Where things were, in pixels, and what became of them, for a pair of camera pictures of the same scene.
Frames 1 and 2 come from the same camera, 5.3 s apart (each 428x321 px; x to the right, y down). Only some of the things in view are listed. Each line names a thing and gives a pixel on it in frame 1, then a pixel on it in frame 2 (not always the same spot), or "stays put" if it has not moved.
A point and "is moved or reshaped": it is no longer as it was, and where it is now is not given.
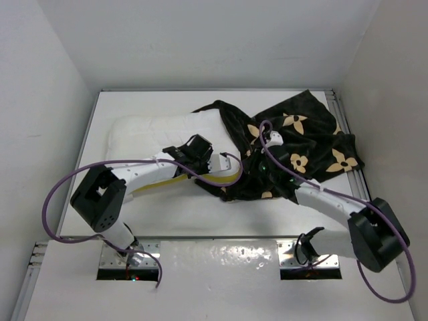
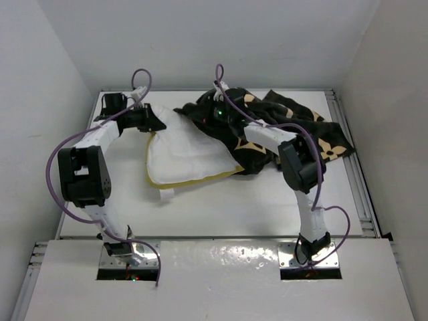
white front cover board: x=200 y=281 stays put
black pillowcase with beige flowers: x=292 y=146 is moved or reshaped
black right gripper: x=251 y=162 -> x=206 y=109
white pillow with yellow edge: x=142 y=138 is moved or reshaped
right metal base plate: x=287 y=258 stays put
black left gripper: x=206 y=157 -> x=150 y=122
